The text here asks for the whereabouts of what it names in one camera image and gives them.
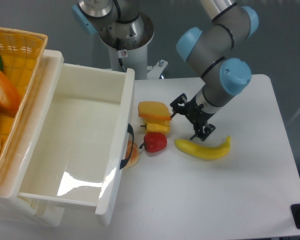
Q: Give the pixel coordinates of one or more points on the white plastic drawer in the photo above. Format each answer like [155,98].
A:
[79,154]

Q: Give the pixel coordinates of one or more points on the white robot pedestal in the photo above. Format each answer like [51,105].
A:
[136,59]

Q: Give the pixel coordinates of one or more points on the yellow toy corn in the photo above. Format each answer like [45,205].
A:
[6,123]

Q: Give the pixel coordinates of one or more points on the yellow toy banana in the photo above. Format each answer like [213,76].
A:
[204,152]

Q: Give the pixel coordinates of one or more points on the white drawer cabinet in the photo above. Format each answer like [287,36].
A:
[12,205]

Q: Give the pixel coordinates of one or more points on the orange toy baguette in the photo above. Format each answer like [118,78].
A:
[10,98]

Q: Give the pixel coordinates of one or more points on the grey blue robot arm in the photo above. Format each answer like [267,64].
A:
[127,32]

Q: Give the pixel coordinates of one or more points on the tan toy bread roll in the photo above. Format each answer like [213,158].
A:
[132,148]

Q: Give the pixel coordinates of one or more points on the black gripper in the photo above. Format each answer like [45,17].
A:
[196,114]

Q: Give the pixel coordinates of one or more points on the yellow woven basket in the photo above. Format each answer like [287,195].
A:
[21,52]

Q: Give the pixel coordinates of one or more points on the red toy bell pepper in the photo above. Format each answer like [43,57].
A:
[154,142]

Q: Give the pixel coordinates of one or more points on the orange toy bread slice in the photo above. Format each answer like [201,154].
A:
[154,110]

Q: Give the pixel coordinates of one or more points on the yellow toy bell pepper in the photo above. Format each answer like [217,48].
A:
[162,127]

